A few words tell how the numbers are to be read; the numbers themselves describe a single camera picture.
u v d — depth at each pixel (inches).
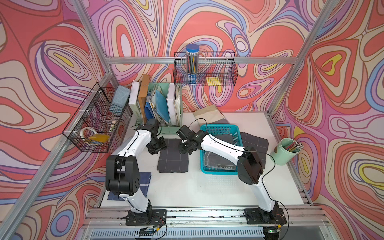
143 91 34.1
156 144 29.8
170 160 36.7
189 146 26.2
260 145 39.0
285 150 32.1
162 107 38.8
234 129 38.8
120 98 31.7
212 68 36.7
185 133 27.3
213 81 35.8
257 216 28.9
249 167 20.4
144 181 33.3
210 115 46.5
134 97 34.1
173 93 37.5
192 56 28.6
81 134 26.0
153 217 28.8
